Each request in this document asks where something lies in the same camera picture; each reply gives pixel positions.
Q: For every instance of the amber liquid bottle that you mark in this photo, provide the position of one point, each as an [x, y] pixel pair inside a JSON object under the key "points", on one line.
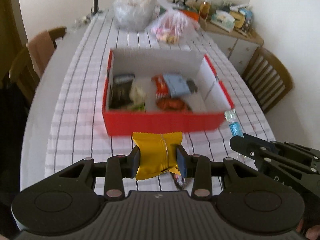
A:
{"points": [[204, 9]]}

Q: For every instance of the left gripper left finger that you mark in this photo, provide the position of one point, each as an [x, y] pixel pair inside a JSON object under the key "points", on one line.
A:
{"points": [[117, 168]]}

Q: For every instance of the pale green snack packet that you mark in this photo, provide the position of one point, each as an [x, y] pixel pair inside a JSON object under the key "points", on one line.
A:
{"points": [[137, 97]]}

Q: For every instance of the tissue box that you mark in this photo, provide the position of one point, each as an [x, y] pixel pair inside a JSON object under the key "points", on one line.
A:
{"points": [[223, 20]]}

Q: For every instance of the white cabinet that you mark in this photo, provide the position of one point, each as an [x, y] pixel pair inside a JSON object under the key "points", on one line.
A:
{"points": [[238, 48]]}

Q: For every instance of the clear plastic bag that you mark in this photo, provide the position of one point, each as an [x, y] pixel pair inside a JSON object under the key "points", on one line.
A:
{"points": [[133, 15]]}

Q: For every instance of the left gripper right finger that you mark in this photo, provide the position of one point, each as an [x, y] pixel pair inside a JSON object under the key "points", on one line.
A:
{"points": [[197, 167]]}

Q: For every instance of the left wooden chair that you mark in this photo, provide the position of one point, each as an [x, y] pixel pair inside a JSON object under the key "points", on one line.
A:
{"points": [[30, 63]]}

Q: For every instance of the pink plastic bag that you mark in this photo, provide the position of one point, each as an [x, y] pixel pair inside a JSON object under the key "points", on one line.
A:
{"points": [[173, 26]]}

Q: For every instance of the blue candy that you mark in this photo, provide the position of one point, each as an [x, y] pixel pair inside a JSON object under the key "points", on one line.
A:
{"points": [[234, 125]]}

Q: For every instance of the red chip bag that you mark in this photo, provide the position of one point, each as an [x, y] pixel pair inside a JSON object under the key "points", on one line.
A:
{"points": [[162, 89]]}

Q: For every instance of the red cardboard box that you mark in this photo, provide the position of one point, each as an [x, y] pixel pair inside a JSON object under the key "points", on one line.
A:
{"points": [[208, 99]]}

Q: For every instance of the black snack packet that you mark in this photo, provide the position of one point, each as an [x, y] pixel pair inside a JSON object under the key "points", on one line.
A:
{"points": [[120, 91]]}

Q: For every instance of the right wooden chair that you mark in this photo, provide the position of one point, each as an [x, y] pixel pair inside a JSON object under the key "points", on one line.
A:
{"points": [[267, 78]]}

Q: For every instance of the dark red foil packet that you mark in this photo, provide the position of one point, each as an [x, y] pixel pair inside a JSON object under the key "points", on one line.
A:
{"points": [[173, 105]]}

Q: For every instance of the orange container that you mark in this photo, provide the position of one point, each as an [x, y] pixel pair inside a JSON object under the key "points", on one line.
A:
{"points": [[192, 14]]}

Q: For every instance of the wooden chair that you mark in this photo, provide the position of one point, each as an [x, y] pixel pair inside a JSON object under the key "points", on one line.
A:
{"points": [[30, 63], [267, 78]]}

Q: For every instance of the pink cloth on chair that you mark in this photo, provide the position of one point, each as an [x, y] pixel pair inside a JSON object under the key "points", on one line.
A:
{"points": [[41, 49]]}

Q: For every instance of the yellow snack packet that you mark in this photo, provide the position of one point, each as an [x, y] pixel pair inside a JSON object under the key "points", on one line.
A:
{"points": [[157, 153]]}

